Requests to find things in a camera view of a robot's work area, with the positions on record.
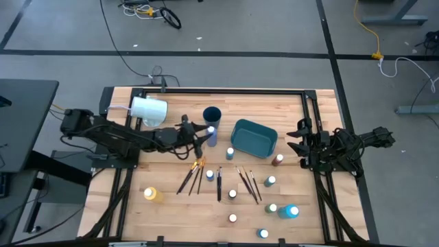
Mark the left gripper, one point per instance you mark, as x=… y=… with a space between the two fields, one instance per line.
x=187 y=134

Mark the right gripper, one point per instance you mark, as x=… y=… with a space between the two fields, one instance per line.
x=319 y=144

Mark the large lavender paint bottle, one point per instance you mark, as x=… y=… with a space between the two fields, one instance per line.
x=211 y=139

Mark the dark blue plastic cup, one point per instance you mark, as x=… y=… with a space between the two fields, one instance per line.
x=212 y=114

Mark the small teal paint bottle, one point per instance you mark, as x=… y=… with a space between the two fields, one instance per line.
x=268 y=182
x=229 y=153

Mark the orange-bristled black paintbrush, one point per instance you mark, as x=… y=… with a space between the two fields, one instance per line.
x=201 y=176
x=187 y=178
x=195 y=180

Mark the small blue paint bottle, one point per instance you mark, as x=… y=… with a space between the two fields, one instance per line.
x=262 y=233
x=210 y=175

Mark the teal plastic bin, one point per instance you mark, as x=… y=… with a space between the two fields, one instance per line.
x=254 y=139

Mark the thin black paintbrush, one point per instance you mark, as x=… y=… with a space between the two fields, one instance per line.
x=246 y=185
x=249 y=183
x=256 y=186

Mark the small black paint bottle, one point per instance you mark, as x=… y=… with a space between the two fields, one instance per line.
x=232 y=194

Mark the large turquoise paint bottle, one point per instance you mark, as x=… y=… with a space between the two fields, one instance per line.
x=286 y=212

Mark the small green paint bottle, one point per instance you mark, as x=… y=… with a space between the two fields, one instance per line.
x=270 y=208

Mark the large yellow paint bottle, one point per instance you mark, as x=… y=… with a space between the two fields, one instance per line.
x=154 y=195

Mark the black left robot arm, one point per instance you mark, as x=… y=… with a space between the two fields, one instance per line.
x=113 y=135

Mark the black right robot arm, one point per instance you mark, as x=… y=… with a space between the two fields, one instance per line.
x=360 y=140

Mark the grey desk foot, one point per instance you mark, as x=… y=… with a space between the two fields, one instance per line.
x=418 y=109

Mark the black desk base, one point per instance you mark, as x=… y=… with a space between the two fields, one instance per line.
x=58 y=169

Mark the desk with grey legs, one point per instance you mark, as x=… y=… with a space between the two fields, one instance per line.
x=394 y=20

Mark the black desk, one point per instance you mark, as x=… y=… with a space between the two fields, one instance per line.
x=24 y=120

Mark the black device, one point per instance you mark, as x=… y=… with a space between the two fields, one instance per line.
x=4 y=102

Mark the black aluminium table frame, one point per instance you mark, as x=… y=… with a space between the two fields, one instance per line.
x=240 y=91

